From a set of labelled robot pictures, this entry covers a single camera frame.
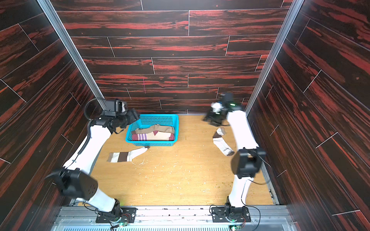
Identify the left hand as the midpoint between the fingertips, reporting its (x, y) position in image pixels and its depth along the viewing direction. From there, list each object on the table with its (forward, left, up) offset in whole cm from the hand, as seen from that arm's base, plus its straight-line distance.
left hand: (137, 116), depth 83 cm
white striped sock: (+3, -52, -27) cm, 59 cm away
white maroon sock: (-12, +12, -26) cm, 32 cm away
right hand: (+2, -42, -5) cm, 43 cm away
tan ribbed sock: (+10, -6, -23) cm, 26 cm away
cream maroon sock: (+2, +5, -22) cm, 22 cm away
